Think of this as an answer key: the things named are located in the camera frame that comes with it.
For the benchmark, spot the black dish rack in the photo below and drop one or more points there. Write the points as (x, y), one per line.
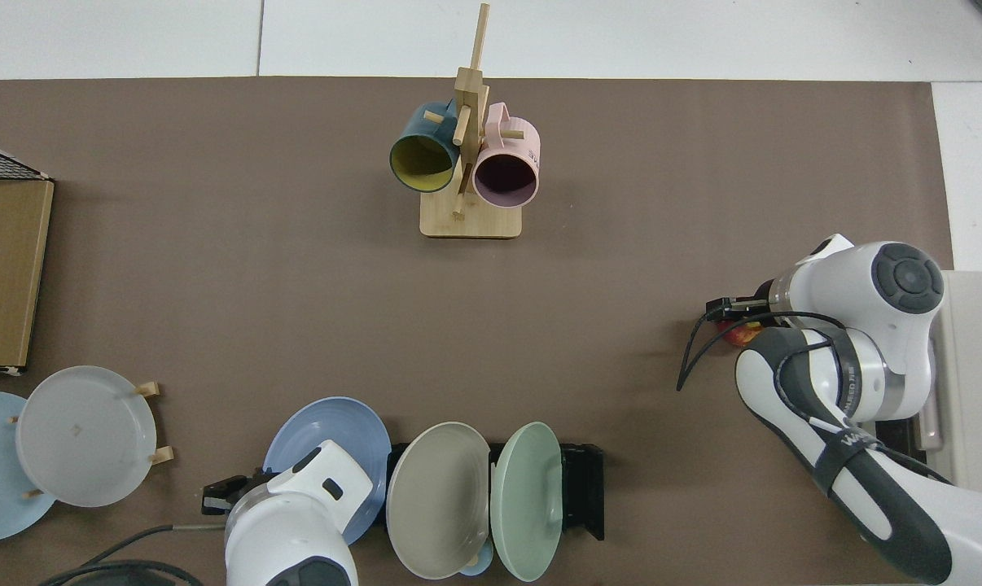
(582, 488)

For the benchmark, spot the pale toaster oven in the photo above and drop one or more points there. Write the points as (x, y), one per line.
(979, 366)

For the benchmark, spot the small blue round thing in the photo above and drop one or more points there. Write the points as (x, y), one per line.
(480, 566)

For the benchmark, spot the green plate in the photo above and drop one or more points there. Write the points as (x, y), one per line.
(528, 500)

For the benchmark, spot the brown table cloth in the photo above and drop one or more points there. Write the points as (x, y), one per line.
(295, 285)

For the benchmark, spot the white plate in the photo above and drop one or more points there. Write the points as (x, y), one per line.
(84, 435)

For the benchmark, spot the dark teal cup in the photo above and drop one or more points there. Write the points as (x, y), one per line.
(422, 163)

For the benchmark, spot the pink cup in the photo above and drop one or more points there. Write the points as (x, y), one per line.
(505, 175)

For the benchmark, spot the beige plate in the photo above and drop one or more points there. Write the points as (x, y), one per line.
(438, 500)

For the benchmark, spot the wooden cup stand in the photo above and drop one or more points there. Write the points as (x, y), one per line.
(471, 220)

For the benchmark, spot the wooden peg plate rack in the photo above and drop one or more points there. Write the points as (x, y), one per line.
(162, 456)

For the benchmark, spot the red yellow apple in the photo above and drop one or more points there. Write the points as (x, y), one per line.
(740, 334)

